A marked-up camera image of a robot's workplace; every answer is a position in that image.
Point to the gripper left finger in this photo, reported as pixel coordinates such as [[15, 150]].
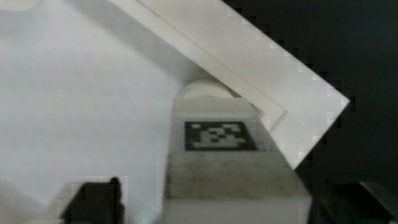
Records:
[[97, 207]]

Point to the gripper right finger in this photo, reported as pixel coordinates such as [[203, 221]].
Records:
[[355, 203]]

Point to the white table leg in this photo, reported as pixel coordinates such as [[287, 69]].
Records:
[[232, 184]]

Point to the white square tabletop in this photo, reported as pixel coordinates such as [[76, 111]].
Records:
[[100, 56]]

